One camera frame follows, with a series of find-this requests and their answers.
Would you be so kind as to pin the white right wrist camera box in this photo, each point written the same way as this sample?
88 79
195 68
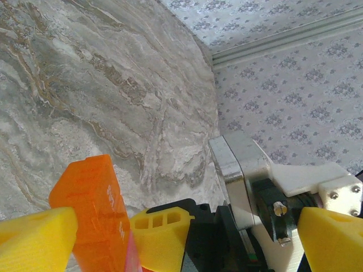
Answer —
300 175

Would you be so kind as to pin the pink pill box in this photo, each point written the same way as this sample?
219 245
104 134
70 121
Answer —
132 258

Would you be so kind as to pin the orange pill box Sun print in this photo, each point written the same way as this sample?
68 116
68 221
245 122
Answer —
85 184

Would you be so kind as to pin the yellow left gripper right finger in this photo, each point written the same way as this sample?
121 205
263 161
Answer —
334 246

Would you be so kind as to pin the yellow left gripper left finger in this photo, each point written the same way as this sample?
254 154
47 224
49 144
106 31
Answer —
31 243

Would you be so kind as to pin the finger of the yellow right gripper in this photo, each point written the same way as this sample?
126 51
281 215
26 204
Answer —
158 246

